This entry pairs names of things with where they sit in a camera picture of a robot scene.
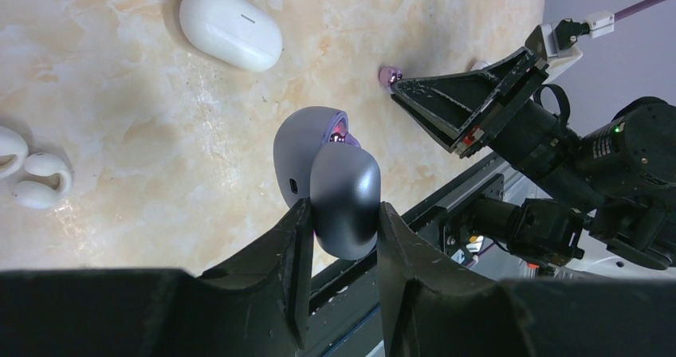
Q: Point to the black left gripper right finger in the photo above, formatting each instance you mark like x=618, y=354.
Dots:
x=433, y=306

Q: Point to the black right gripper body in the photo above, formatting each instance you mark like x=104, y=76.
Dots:
x=531, y=139

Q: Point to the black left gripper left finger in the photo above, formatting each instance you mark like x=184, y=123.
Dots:
x=255, y=303

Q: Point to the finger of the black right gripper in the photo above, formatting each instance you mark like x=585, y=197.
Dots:
x=464, y=112

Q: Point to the lavender charging case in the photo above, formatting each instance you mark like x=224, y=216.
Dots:
x=316, y=157

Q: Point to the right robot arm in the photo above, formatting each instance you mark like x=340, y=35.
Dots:
x=618, y=182

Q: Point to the white open earbud case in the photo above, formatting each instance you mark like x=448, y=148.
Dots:
x=478, y=65

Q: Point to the white oval charging case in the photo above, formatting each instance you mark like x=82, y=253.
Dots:
x=233, y=31

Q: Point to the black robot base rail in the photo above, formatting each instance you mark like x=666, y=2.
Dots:
x=344, y=311

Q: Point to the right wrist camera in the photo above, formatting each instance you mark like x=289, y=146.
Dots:
x=542, y=42

